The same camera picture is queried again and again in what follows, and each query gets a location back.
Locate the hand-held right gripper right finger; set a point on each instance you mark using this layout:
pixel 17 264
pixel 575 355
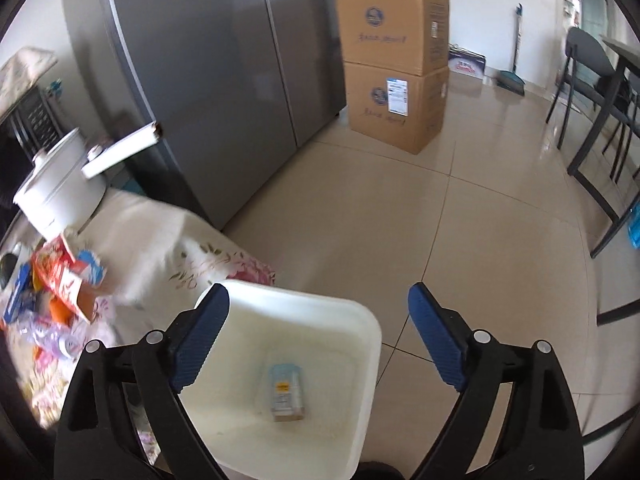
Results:
pixel 435 342

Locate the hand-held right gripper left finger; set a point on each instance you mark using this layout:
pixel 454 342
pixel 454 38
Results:
pixel 200 342

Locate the white plastic bin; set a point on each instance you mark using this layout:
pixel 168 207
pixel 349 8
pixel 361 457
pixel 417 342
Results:
pixel 310 330

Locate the small clear snack packet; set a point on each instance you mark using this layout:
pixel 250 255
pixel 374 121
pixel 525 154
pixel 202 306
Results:
pixel 287 392

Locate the blue white carton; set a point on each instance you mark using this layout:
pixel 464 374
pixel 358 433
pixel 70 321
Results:
pixel 92 264

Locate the clear plastic bottle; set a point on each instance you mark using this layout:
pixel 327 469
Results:
pixel 50 337

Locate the red orange snack carton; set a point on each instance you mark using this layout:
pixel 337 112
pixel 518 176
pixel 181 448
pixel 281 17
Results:
pixel 57 270

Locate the blue snack packet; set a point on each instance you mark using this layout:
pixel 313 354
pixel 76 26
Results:
pixel 17 295

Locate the white electric pot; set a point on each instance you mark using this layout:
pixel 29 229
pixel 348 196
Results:
pixel 60 185

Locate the cardboard box with white label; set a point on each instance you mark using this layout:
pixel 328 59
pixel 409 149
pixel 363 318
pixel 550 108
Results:
pixel 380 125

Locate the grey refrigerator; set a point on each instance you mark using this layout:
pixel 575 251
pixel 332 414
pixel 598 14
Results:
pixel 210 85

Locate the broom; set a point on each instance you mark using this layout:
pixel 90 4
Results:
pixel 512 77

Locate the blue white floor box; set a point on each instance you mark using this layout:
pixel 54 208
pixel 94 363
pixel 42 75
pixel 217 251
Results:
pixel 467 65

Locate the black microwave oven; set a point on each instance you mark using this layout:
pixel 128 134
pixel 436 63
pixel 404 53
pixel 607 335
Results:
pixel 30 120

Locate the cardboard box with handwriting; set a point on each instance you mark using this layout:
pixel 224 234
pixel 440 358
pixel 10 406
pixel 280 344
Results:
pixel 385 30

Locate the dark dining chair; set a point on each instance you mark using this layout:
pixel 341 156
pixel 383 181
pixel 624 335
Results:
pixel 587 60

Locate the floral microwave cover cloth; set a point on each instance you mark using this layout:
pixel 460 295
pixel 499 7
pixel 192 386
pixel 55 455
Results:
pixel 22 72

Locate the dark dining table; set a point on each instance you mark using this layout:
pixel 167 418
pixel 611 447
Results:
pixel 622 60

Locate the teal door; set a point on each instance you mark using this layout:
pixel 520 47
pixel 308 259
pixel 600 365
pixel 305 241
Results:
pixel 592 5

